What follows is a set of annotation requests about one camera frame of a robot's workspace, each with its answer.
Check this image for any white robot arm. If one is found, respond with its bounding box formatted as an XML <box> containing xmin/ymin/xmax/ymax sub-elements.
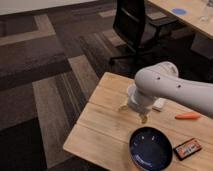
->
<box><xmin>119</xmin><ymin>61</ymin><xmax>213</xmax><ymax>119</ymax></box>

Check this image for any dark blue ceramic bowl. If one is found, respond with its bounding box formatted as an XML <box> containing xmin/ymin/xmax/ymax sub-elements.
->
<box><xmin>129</xmin><ymin>127</ymin><xmax>173</xmax><ymax>171</ymax></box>

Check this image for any orange carrot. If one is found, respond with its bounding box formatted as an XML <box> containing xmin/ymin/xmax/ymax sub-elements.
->
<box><xmin>175</xmin><ymin>112</ymin><xmax>201</xmax><ymax>120</ymax></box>

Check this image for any black office chair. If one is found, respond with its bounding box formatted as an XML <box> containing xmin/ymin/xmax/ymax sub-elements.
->
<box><xmin>109</xmin><ymin>0</ymin><xmax>181</xmax><ymax>68</ymax></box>

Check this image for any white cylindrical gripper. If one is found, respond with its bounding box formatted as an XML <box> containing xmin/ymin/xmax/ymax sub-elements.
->
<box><xmin>118</xmin><ymin>90</ymin><xmax>156</xmax><ymax>124</ymax></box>

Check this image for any blue round coaster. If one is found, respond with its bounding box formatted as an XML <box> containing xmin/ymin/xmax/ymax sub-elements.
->
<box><xmin>172</xmin><ymin>8</ymin><xmax>187</xmax><ymax>15</ymax></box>

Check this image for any clear drinking glass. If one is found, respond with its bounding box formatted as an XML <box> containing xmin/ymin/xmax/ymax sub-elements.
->
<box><xmin>200</xmin><ymin>14</ymin><xmax>209</xmax><ymax>22</ymax></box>

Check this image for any black and orange snack packet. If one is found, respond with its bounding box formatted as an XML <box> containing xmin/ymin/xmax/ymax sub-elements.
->
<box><xmin>173</xmin><ymin>138</ymin><xmax>202</xmax><ymax>161</ymax></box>

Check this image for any small white plastic container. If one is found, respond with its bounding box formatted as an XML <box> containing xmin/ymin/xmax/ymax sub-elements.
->
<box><xmin>153</xmin><ymin>98</ymin><xmax>166</xmax><ymax>111</ymax></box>

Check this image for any white paper cup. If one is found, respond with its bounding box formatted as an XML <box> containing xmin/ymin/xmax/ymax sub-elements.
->
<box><xmin>127</xmin><ymin>84</ymin><xmax>136</xmax><ymax>96</ymax></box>

